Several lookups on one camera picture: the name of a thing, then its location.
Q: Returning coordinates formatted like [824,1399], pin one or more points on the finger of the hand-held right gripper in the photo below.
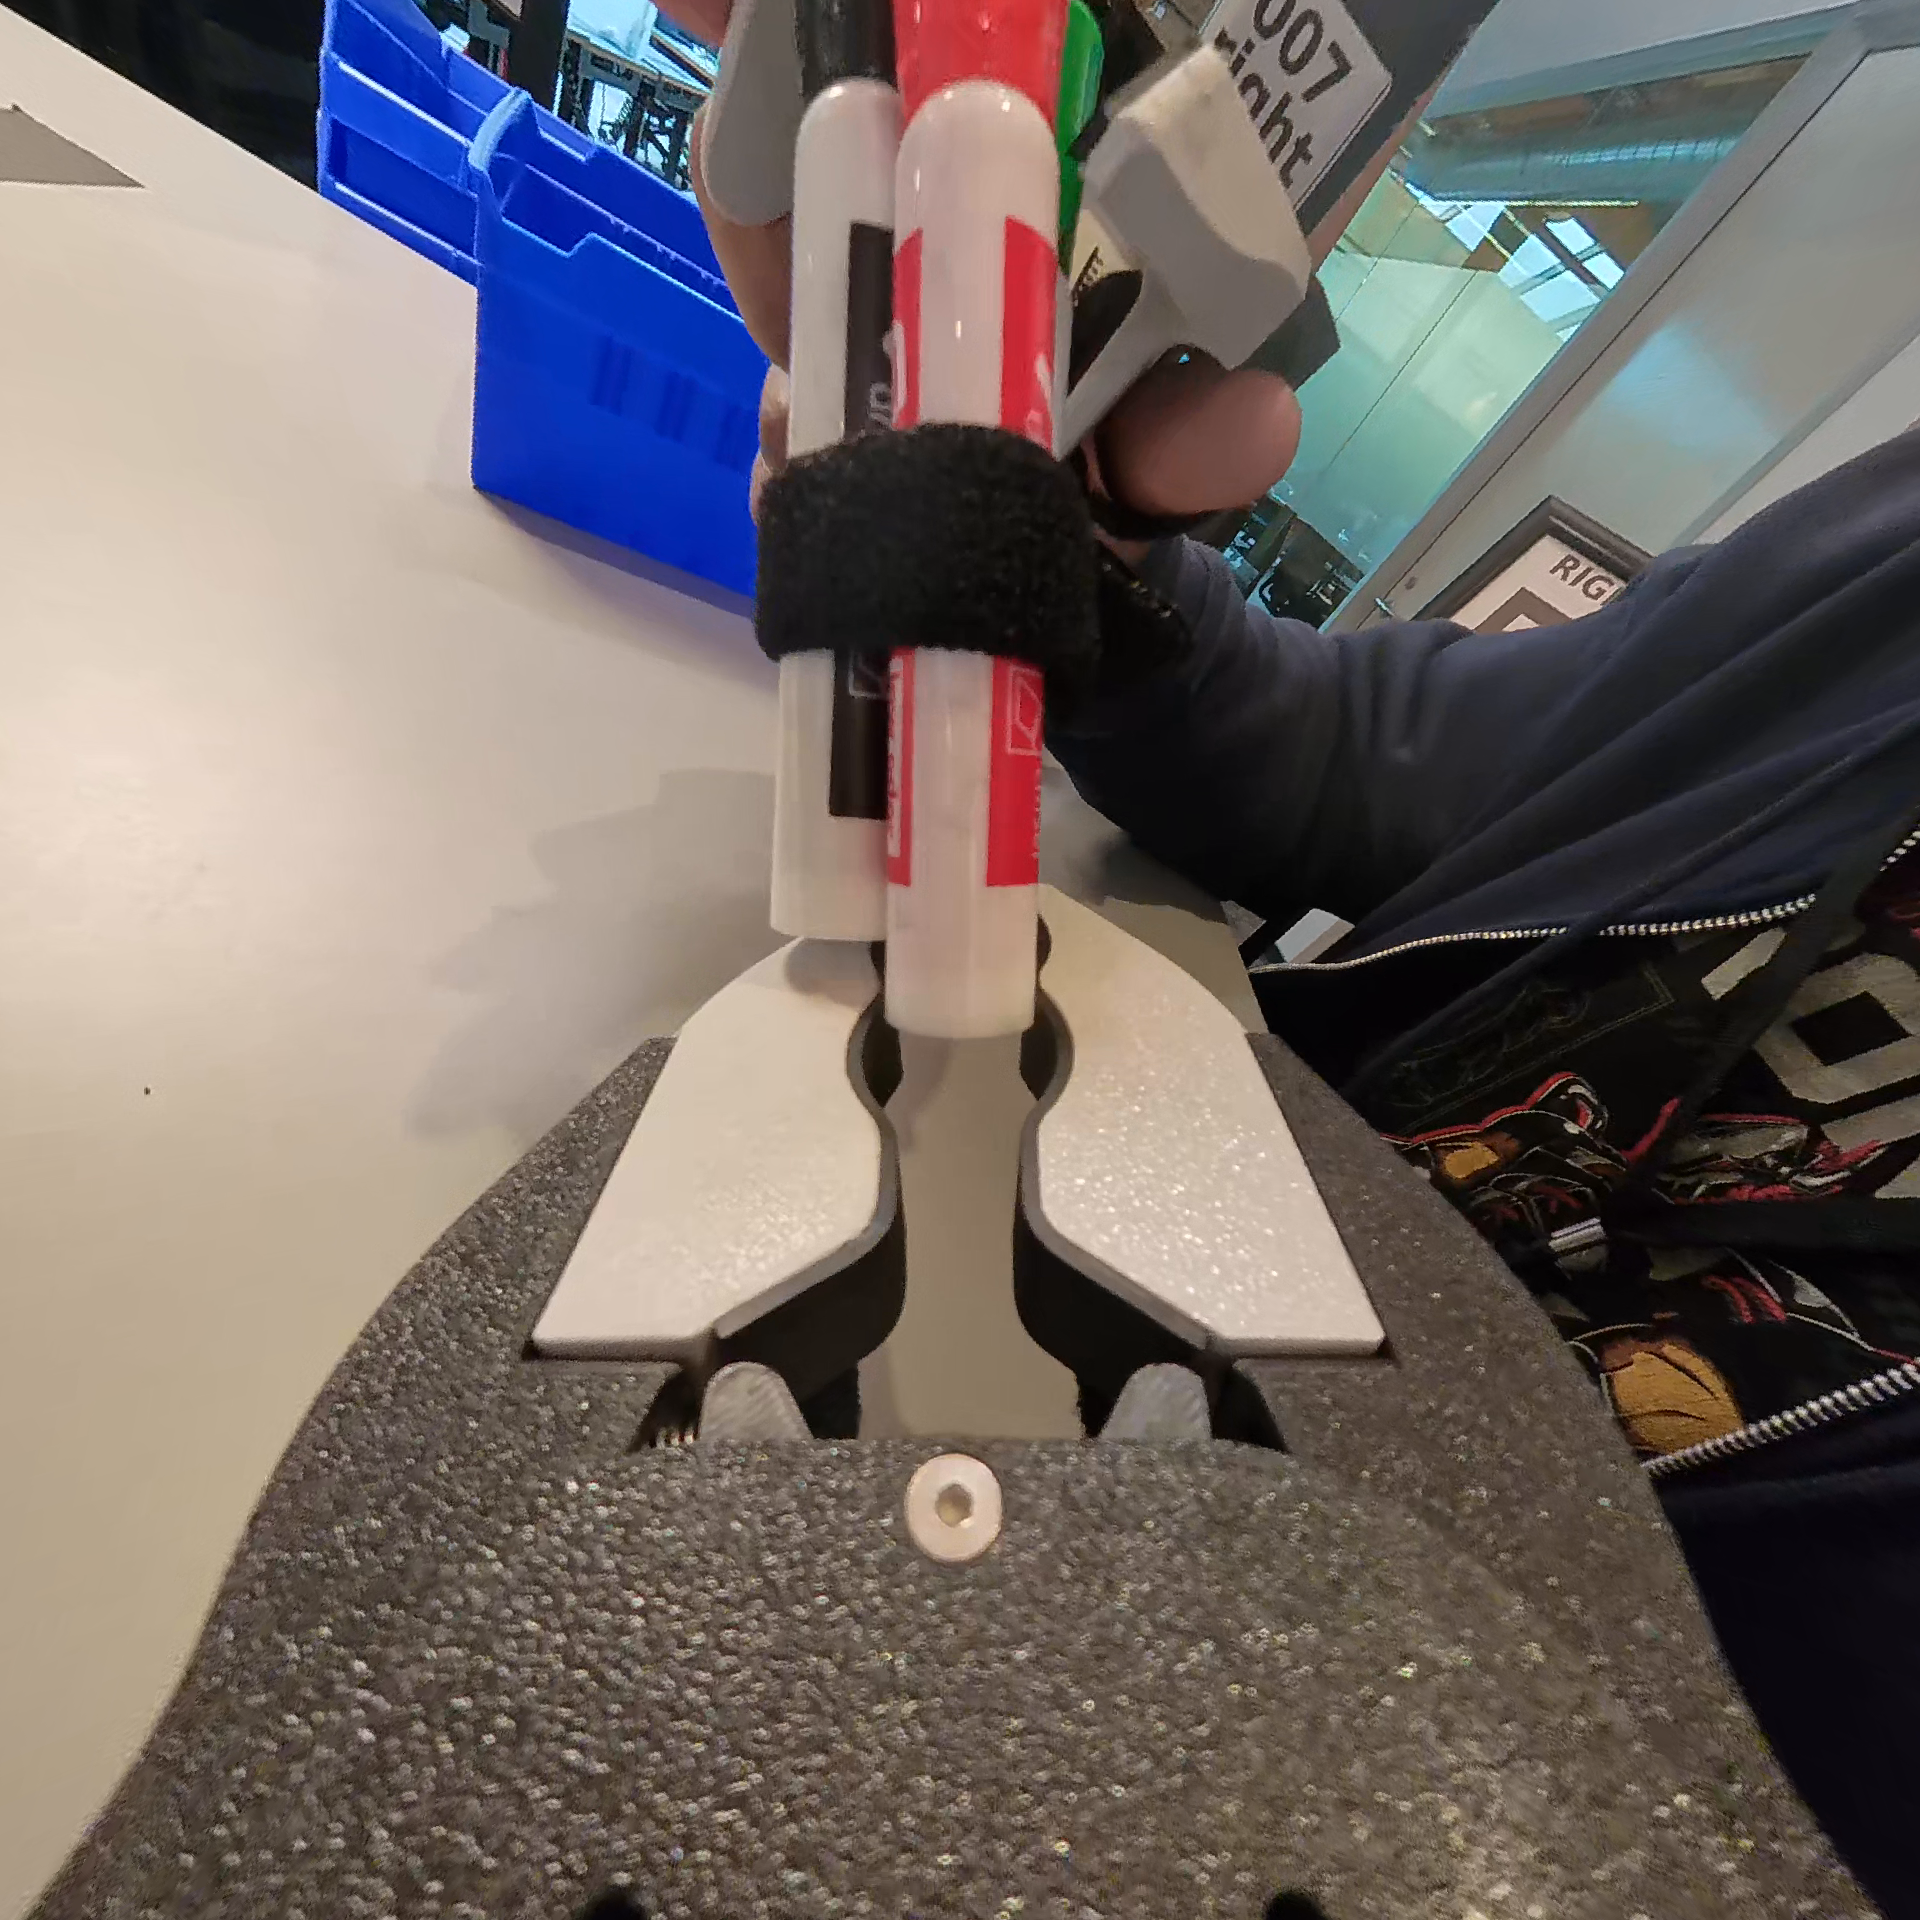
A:
[756,105]
[1186,212]

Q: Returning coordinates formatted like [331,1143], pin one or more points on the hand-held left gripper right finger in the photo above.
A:
[1200,1186]

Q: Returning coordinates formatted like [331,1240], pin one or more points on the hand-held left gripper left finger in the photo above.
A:
[707,1200]

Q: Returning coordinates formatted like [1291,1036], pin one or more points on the green marker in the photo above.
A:
[1077,121]

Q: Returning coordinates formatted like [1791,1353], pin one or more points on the red marker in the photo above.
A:
[967,301]

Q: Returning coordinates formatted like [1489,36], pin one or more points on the black marker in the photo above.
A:
[826,780]

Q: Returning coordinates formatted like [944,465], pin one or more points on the person's right hand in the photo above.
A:
[1200,444]

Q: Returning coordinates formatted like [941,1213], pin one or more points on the framed wall sign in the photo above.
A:
[1555,572]

